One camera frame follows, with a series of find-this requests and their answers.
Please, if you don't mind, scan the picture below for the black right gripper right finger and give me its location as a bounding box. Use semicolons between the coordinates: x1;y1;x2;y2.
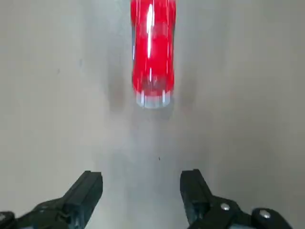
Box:
180;168;294;229

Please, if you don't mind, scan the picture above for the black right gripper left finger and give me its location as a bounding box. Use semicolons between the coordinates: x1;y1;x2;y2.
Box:
0;170;104;229

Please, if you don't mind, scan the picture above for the red toy car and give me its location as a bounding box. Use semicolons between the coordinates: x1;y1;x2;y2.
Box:
130;0;177;110

